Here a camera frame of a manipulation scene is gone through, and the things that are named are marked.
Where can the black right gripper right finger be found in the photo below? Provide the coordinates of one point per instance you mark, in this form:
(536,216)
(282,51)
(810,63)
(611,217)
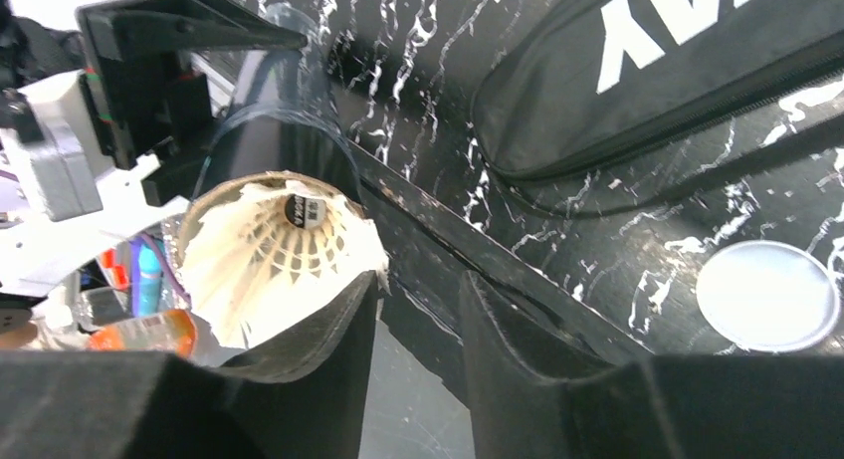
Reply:
(531,394)

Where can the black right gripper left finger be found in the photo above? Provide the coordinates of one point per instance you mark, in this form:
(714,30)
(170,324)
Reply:
(301,394)

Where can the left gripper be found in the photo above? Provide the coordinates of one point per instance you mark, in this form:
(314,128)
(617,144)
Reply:
(143,91)

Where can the black shuttlecock tube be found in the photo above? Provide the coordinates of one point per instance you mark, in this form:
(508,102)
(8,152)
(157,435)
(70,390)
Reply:
(282,122)

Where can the white shuttlecock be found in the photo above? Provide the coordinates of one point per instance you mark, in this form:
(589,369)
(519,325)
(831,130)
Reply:
(257,257)

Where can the clear tube lid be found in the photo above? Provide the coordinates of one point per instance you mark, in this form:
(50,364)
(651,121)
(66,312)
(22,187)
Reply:
(768,296)

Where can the black racket bag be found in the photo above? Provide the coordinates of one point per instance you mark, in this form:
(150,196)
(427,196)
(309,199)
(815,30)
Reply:
(598,82)

